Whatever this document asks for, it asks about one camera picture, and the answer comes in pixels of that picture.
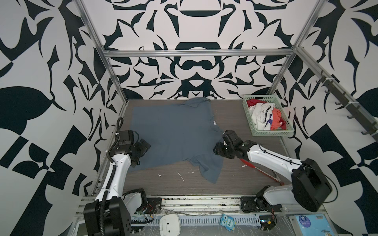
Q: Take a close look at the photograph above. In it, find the green plastic basket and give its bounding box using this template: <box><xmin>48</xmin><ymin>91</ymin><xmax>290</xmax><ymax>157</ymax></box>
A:
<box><xmin>243</xmin><ymin>95</ymin><xmax>294</xmax><ymax>137</ymax></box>

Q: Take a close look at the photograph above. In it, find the red t shirt in basket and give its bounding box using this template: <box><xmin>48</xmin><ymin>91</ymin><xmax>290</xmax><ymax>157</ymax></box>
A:
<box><xmin>247</xmin><ymin>99</ymin><xmax>286</xmax><ymax>131</ymax></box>

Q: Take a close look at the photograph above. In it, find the blue owl toy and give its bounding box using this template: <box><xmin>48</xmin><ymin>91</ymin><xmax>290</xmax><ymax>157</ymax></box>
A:
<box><xmin>219</xmin><ymin>214</ymin><xmax>235</xmax><ymax>231</ymax></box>

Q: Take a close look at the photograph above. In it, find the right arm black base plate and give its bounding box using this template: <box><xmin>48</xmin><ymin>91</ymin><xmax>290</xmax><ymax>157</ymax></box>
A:
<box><xmin>240</xmin><ymin>196</ymin><xmax>282</xmax><ymax>213</ymax></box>

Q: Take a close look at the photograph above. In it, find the blue labelled box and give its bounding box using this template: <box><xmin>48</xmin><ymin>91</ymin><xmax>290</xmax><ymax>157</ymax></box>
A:
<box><xmin>289</xmin><ymin>214</ymin><xmax>337</xmax><ymax>236</ymax></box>

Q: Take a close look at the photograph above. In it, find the white t shirt in basket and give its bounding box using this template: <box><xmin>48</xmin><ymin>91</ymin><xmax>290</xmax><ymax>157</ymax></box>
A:
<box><xmin>248</xmin><ymin>103</ymin><xmax>275</xmax><ymax>131</ymax></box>

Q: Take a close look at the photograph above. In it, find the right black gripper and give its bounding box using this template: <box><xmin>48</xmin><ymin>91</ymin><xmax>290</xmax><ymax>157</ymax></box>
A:
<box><xmin>212</xmin><ymin>142</ymin><xmax>235</xmax><ymax>158</ymax></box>

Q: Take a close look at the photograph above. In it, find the black wall hook rack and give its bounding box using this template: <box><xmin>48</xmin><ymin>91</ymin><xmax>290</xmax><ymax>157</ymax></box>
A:
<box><xmin>317</xmin><ymin>70</ymin><xmax>378</xmax><ymax>143</ymax></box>

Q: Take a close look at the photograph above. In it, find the black corrugated cable hose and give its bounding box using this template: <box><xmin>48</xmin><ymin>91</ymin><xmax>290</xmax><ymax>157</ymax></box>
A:
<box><xmin>98</xmin><ymin>165</ymin><xmax>117</xmax><ymax>236</ymax></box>

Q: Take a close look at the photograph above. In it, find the grey blue t shirt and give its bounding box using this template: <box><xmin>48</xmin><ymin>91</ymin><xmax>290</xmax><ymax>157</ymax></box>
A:
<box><xmin>129</xmin><ymin>97</ymin><xmax>223</xmax><ymax>183</ymax></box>

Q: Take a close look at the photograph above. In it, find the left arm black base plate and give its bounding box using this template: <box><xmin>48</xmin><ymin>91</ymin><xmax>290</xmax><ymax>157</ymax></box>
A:
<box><xmin>142</xmin><ymin>197</ymin><xmax>162</xmax><ymax>214</ymax></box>

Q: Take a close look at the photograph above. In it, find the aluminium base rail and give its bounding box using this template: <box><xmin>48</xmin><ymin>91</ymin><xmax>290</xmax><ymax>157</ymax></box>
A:
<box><xmin>73</xmin><ymin>194</ymin><xmax>328</xmax><ymax>219</ymax></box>

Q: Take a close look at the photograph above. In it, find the red pen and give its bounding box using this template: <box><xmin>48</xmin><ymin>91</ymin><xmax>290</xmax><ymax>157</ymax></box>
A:
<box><xmin>240</xmin><ymin>159</ymin><xmax>284</xmax><ymax>186</ymax></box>

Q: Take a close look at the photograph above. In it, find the white box device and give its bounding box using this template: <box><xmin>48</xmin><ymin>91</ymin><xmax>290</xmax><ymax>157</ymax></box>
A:
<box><xmin>159</xmin><ymin>213</ymin><xmax>181</xmax><ymax>236</ymax></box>

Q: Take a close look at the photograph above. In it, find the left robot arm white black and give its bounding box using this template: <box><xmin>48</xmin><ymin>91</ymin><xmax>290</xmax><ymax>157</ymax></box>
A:
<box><xmin>83</xmin><ymin>118</ymin><xmax>151</xmax><ymax>236</ymax></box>

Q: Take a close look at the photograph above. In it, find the horizontal aluminium frame bar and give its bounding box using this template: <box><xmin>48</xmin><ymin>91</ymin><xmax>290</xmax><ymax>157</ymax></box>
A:
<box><xmin>103</xmin><ymin>49</ymin><xmax>293</xmax><ymax>58</ymax></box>

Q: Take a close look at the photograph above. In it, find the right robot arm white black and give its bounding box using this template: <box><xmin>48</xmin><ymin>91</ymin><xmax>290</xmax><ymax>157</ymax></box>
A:
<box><xmin>213</xmin><ymin>130</ymin><xmax>333</xmax><ymax>212</ymax></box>

